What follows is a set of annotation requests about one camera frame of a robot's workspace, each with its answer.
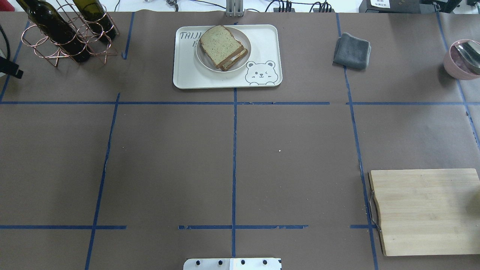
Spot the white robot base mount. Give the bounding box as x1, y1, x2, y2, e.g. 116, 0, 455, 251
183, 257, 282, 270

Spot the wooden cutting board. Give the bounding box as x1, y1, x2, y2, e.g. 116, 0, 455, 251
369, 168, 480, 257

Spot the grey metal post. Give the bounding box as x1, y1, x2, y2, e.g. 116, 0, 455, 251
226, 0, 245, 17

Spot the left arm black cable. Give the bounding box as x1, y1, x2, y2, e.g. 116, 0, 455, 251
0, 23, 11, 59

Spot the dark wine bottle lower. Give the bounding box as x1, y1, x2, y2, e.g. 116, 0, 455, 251
74, 0, 117, 43

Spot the black device top right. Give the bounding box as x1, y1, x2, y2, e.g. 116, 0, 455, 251
358, 0, 461, 14

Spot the dark wine bottle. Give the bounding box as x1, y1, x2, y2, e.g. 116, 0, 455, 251
17, 0, 90, 63
74, 0, 117, 43

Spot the copper wire wine rack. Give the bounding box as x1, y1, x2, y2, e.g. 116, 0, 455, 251
18, 0, 119, 67

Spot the white bear tray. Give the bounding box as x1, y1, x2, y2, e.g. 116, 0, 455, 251
173, 24, 283, 89

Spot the metal cutting board handle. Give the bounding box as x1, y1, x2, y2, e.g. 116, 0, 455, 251
367, 189, 382, 234

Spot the pink bowl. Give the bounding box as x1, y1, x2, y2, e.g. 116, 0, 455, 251
443, 39, 480, 80

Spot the metal spoon in bowl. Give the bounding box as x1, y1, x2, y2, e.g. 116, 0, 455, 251
454, 40, 480, 75

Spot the white round plate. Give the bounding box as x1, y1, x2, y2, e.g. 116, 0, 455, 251
196, 26, 251, 72

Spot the grey folded cloth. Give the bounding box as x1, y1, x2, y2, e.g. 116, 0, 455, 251
333, 32, 371, 70

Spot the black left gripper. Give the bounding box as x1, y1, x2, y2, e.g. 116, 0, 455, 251
0, 56, 24, 79

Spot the dark wine bottle upper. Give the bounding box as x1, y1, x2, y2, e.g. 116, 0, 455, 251
17, 0, 90, 63

